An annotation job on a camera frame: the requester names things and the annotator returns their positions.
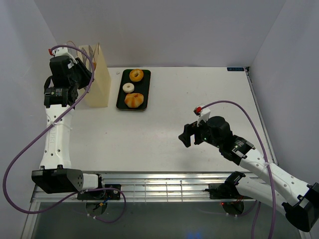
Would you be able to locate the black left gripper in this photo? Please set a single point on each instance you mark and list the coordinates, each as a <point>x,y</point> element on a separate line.
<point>87,75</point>

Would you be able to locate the black rectangular tray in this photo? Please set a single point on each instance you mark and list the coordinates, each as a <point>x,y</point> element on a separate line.
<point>141,87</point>

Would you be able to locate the cream paper bag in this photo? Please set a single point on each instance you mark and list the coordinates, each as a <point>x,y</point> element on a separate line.
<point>98,94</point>

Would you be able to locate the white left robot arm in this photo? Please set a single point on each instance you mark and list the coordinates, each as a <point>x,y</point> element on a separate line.
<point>55,174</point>

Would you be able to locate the aluminium rail frame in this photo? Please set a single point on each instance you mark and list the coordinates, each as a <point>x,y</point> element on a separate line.
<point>140,187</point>

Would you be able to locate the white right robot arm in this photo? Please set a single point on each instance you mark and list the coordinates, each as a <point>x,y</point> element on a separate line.
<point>297,199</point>

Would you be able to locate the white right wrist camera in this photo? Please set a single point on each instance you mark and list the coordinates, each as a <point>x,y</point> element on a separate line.
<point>203,114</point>

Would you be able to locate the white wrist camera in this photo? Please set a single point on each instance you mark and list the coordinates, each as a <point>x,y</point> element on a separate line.
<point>203,114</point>
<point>62,51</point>

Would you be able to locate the golden bagel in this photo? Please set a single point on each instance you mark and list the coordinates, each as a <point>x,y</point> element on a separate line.
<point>136,75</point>

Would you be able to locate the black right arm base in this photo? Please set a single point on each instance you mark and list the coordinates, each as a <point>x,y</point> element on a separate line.
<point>228,189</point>

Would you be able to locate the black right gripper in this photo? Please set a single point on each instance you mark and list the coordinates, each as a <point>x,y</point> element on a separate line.
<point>190,130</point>

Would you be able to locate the round pumpkin-shaped bun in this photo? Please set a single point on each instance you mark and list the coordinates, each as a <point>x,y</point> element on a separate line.
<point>134,100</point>

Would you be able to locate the white glazed donut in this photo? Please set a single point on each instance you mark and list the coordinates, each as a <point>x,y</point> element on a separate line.
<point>128,88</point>

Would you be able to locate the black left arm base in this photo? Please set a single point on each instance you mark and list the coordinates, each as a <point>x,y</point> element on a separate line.
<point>103,194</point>

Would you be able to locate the metal tongs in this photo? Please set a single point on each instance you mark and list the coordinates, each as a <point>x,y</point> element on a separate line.
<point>90,51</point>

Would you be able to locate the blue table label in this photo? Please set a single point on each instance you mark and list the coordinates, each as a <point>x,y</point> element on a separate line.
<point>235,69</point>

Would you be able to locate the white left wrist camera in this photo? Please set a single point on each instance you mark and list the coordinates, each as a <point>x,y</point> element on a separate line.
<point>62,51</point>

